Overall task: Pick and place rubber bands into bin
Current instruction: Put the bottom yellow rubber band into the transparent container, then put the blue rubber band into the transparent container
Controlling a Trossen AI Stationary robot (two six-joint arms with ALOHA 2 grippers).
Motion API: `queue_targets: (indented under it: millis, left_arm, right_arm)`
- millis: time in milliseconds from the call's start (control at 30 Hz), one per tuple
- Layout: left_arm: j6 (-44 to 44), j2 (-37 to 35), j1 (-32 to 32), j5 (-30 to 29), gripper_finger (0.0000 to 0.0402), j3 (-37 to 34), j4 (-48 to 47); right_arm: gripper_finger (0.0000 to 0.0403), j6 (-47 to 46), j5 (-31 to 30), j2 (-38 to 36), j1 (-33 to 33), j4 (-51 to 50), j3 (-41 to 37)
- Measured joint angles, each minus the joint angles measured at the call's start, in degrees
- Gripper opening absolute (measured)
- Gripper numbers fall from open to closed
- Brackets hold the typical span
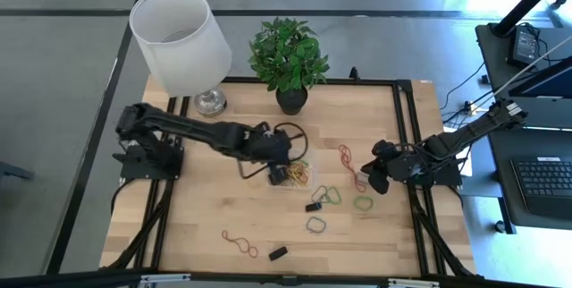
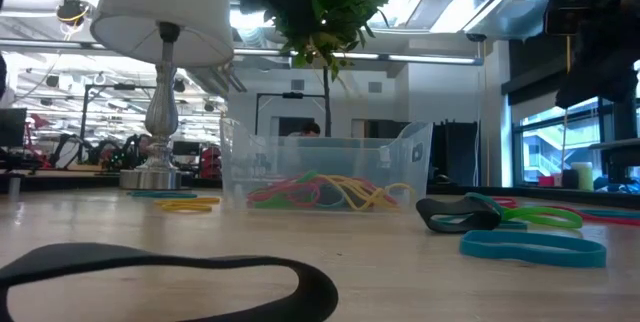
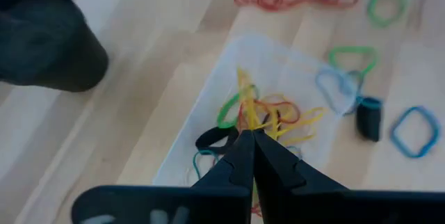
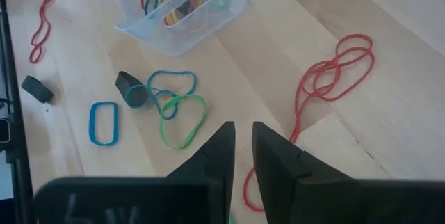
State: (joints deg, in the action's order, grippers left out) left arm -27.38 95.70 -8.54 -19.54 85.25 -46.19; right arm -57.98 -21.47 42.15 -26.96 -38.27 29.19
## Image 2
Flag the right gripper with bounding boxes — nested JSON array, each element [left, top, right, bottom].
[[555, 0, 640, 111]]

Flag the blue rubber band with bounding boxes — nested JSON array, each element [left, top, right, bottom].
[[458, 229, 608, 269]]

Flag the wide black rubber band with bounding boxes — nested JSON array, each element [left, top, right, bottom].
[[415, 196, 503, 235], [0, 242, 340, 322]]

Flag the clear plastic bin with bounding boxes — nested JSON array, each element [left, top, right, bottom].
[[218, 116, 434, 214]]

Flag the black side desk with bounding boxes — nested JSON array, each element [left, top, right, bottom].
[[588, 137, 640, 186]]

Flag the green potted plant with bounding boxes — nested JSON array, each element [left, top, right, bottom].
[[269, 0, 401, 188]]

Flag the light green cup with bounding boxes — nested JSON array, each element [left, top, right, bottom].
[[571, 161, 595, 192]]

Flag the black cup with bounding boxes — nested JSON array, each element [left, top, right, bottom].
[[561, 169, 580, 191]]

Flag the long ceiling light bar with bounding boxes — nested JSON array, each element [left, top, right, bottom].
[[233, 47, 485, 67]]

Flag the white shade silver table lamp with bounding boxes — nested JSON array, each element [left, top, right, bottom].
[[89, 0, 236, 191]]

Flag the red background object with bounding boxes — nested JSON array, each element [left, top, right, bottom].
[[199, 145, 224, 179]]

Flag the black cabinet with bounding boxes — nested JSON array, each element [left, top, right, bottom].
[[430, 120, 481, 188]]

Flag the black computer monitor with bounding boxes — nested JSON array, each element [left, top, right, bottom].
[[0, 107, 27, 148]]

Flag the black stand frame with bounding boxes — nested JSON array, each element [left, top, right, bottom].
[[79, 83, 157, 158]]

